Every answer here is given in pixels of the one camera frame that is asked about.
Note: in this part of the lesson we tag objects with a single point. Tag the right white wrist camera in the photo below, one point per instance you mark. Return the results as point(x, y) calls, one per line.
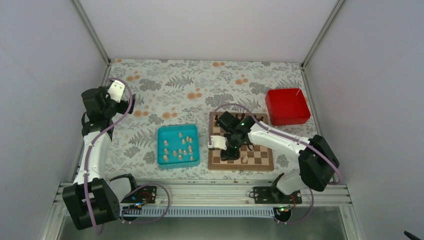
point(217, 142)

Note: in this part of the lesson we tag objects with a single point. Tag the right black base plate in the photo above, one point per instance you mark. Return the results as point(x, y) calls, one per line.
point(271, 195)

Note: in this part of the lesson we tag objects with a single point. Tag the left aluminium frame post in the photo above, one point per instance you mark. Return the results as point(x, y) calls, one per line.
point(91, 30)

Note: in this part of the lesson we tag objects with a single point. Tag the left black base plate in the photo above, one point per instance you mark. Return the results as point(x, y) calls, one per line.
point(145, 195)

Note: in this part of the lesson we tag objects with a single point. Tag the aluminium front rail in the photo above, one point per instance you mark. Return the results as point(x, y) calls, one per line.
point(223, 199)

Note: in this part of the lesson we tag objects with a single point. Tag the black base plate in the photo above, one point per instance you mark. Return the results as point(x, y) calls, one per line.
point(271, 195)
point(145, 195)

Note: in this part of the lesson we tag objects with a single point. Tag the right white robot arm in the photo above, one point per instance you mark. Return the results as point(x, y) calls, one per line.
point(317, 163)

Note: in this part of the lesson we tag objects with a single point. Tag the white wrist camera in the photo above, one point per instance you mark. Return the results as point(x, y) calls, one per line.
point(116, 91)
point(217, 142)

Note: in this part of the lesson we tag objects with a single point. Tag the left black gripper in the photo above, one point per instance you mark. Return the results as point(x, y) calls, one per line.
point(123, 109)

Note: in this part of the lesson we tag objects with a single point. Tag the red plastic box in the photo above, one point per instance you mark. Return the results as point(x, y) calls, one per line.
point(287, 106)

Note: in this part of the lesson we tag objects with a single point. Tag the teal plastic tray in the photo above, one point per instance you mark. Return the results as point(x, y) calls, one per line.
point(171, 134)

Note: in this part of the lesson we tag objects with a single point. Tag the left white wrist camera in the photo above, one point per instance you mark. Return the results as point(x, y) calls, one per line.
point(116, 91)

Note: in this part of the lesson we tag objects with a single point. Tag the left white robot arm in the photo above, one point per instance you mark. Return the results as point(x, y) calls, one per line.
point(92, 200)

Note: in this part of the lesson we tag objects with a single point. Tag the wooden chess board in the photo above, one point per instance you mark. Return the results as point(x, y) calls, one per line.
point(259, 159)

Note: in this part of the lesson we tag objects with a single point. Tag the aluminium frame post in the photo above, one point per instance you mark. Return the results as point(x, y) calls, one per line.
point(322, 33)
point(91, 30)

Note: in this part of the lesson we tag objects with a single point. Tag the floral patterned table mat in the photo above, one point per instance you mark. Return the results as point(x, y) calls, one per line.
point(179, 92)

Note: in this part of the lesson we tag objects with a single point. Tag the right aluminium frame post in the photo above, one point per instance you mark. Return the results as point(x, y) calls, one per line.
point(322, 33)

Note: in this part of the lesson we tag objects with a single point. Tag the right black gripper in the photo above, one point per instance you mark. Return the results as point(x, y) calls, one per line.
point(232, 156)

